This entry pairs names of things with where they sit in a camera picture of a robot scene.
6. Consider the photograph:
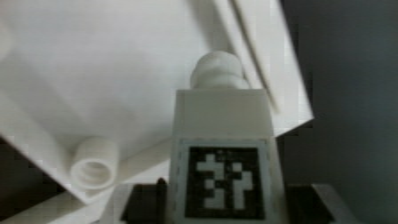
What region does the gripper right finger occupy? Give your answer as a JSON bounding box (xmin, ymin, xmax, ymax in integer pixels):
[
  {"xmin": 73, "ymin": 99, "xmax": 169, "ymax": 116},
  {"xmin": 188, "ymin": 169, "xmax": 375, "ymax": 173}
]
[{"xmin": 286, "ymin": 184, "xmax": 359, "ymax": 224}]

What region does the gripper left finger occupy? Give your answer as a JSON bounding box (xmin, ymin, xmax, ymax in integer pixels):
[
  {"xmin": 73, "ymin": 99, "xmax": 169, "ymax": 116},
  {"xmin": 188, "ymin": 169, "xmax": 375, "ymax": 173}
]
[{"xmin": 105, "ymin": 178, "xmax": 167, "ymax": 224}]

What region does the white leg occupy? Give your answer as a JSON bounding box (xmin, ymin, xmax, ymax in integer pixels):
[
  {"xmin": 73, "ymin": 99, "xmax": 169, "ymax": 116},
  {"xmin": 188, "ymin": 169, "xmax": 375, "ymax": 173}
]
[{"xmin": 165, "ymin": 51, "xmax": 289, "ymax": 224}]

